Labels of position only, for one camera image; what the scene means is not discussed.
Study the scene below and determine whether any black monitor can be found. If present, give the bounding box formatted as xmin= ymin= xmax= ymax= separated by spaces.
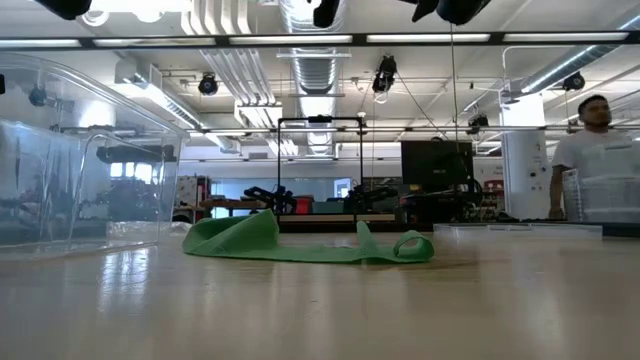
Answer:
xmin=401 ymin=140 xmax=475 ymax=194

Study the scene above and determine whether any light green bandage strip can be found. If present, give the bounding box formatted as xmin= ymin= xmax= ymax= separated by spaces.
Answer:
xmin=181 ymin=208 xmax=436 ymax=265

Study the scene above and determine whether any stack of clear bins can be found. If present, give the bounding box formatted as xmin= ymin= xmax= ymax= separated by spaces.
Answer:
xmin=562 ymin=142 xmax=640 ymax=224

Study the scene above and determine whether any black aluminium table frame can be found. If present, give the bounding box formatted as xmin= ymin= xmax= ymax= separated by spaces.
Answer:
xmin=0 ymin=30 xmax=640 ymax=50

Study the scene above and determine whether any clear plastic bin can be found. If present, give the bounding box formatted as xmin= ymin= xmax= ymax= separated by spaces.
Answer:
xmin=0 ymin=52 xmax=191 ymax=262

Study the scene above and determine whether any thin hanging cable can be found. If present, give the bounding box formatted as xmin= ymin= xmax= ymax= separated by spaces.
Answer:
xmin=446 ymin=22 xmax=460 ymax=151

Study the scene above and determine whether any person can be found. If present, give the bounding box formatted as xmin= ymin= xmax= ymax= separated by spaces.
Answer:
xmin=548 ymin=94 xmax=640 ymax=221

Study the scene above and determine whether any white column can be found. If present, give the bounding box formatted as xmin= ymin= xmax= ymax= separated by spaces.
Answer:
xmin=501 ymin=94 xmax=549 ymax=221

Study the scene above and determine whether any wooden workbench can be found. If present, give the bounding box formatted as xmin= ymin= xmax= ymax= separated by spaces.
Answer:
xmin=199 ymin=198 xmax=271 ymax=219

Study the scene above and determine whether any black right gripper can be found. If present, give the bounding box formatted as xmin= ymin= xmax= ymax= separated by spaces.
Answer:
xmin=411 ymin=0 xmax=492 ymax=27

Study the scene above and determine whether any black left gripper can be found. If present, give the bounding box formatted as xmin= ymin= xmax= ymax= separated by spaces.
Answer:
xmin=312 ymin=0 xmax=342 ymax=29

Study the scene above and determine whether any silver ventilation duct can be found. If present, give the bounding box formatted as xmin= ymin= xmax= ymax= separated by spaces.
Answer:
xmin=519 ymin=14 xmax=640 ymax=96

